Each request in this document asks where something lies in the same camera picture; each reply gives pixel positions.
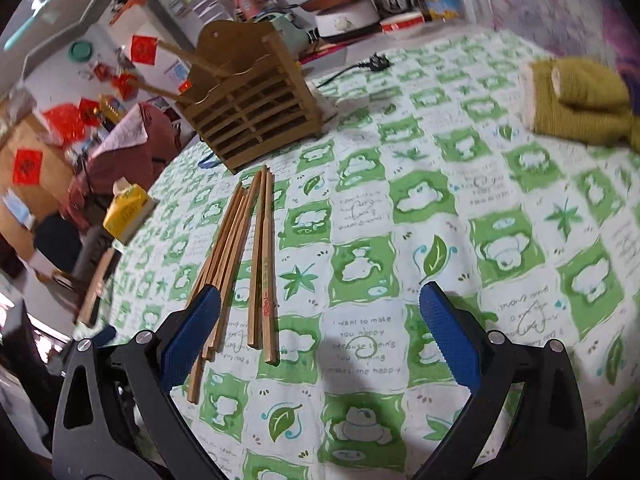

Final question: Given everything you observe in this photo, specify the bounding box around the red diamond paper on refrigerator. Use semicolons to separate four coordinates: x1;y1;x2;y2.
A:
129;34;160;66

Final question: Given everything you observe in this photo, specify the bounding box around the red cloth covered furniture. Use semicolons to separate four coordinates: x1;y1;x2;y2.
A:
67;102;183;221

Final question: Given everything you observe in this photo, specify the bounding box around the teal round basin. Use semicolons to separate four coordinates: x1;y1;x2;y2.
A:
67;40;96;65

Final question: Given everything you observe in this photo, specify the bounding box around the floral purple curtain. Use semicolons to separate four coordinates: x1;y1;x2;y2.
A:
475;0;640;86

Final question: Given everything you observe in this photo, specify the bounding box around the bundle of wooden chopsticks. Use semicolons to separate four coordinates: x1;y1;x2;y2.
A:
187;164;280;405

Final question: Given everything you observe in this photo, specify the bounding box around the wooden slatted chopstick holder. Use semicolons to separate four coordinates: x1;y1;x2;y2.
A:
175;20;323;175

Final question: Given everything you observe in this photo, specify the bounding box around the olive knitted cloth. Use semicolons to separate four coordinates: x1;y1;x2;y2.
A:
520;56;640;153

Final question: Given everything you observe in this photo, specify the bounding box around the black power cable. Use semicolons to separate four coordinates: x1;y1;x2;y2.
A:
310;52;393;88

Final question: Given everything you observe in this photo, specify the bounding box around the red diamond paper on door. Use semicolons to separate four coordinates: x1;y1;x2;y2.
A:
12;147;45;187

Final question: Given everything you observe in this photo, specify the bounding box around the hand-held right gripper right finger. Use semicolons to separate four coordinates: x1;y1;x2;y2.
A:
419;281;588;480

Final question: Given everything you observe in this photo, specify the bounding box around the green and white tablecloth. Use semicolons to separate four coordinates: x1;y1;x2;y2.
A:
72;25;640;480

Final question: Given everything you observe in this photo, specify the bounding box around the red plastic wall decoration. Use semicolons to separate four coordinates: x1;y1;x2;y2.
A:
40;102;88;146

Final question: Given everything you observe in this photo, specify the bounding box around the mint green rice cooker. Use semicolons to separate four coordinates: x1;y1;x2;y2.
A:
272;12;321;56

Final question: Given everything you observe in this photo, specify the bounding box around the wooden chopstick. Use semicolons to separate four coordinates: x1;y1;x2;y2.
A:
154;37;233;81
131;77;191;106

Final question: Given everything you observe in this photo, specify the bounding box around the yellow tissue pack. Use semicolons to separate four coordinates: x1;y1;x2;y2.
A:
102;180;160;241

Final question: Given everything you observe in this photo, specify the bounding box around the brown flat board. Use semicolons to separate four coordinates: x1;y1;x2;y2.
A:
77;247;118;328

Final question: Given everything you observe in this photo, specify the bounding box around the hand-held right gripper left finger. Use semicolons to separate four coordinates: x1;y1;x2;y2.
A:
52;284;223;480

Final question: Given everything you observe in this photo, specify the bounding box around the pink thermos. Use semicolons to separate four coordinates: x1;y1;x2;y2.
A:
231;0;266;23

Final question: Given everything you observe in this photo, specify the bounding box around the white lidded pot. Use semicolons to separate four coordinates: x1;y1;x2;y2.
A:
314;0;381;41

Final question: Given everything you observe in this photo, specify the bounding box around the white refrigerator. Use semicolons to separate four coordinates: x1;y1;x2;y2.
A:
107;0;201;96

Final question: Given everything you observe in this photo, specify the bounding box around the red and white bowl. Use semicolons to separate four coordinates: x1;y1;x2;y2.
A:
380;11;426;38

